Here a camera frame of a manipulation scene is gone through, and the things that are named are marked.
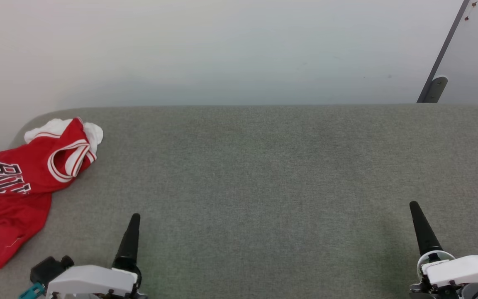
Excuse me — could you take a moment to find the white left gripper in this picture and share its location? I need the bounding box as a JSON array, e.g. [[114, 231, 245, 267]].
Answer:
[[45, 213, 148, 299]]

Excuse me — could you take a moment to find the teal cable connector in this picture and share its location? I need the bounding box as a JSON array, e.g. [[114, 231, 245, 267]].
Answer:
[[18, 282, 45, 299]]

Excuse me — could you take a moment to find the dark grey metal bar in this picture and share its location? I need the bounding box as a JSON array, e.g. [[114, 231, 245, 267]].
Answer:
[[417, 0, 471, 103]]

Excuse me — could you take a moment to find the red white basketball jersey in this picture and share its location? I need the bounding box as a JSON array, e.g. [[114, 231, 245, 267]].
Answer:
[[0, 117, 104, 270]]

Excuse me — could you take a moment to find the grey metal bracket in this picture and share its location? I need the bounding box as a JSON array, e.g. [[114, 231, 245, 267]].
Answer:
[[424, 76, 448, 103]]

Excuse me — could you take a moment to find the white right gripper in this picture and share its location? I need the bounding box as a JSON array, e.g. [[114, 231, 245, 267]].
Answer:
[[409, 201, 478, 299]]

